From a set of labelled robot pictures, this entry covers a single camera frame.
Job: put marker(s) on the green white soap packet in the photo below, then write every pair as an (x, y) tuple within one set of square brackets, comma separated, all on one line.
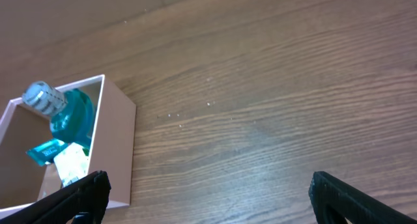
[(72, 164)]

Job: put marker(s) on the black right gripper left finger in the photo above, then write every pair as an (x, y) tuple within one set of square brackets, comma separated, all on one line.
[(84, 201)]

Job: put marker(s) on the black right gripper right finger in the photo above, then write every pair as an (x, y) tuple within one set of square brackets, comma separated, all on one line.
[(334, 201)]

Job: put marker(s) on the white cardboard box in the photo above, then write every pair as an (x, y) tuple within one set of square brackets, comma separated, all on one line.
[(24, 182)]

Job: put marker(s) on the blue mouthwash bottle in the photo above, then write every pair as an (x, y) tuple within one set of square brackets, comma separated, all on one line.
[(71, 112)]

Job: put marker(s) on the red toothpaste tube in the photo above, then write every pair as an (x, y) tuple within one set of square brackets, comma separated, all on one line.
[(44, 154)]

